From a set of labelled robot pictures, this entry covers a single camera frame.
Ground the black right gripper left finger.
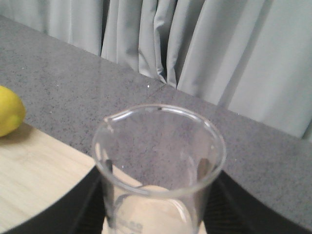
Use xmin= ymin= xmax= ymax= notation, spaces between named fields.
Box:
xmin=4 ymin=167 xmax=105 ymax=234

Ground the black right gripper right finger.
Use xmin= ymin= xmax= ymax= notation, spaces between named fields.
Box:
xmin=203 ymin=172 xmax=310 ymax=234

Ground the grey curtain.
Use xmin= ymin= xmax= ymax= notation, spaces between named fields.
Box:
xmin=0 ymin=0 xmax=312 ymax=140

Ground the yellow lemon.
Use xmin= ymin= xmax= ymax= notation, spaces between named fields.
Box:
xmin=0 ymin=86 xmax=26 ymax=137

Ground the light wooden cutting board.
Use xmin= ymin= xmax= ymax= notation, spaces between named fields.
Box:
xmin=0 ymin=123 xmax=94 ymax=233

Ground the clear glass measuring beaker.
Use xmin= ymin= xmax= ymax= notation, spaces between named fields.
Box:
xmin=92 ymin=104 xmax=226 ymax=234

